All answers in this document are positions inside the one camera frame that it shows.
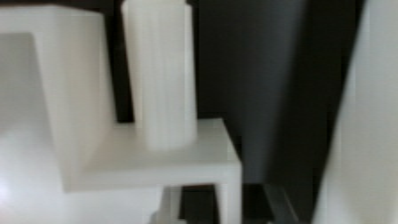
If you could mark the white chair seat panel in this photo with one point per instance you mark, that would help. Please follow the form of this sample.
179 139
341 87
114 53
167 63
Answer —
80 175

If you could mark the white threaded peg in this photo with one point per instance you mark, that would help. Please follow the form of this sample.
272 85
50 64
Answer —
162 76

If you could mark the white fence wall rail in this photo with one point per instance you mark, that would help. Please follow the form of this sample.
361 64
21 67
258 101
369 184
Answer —
357 198

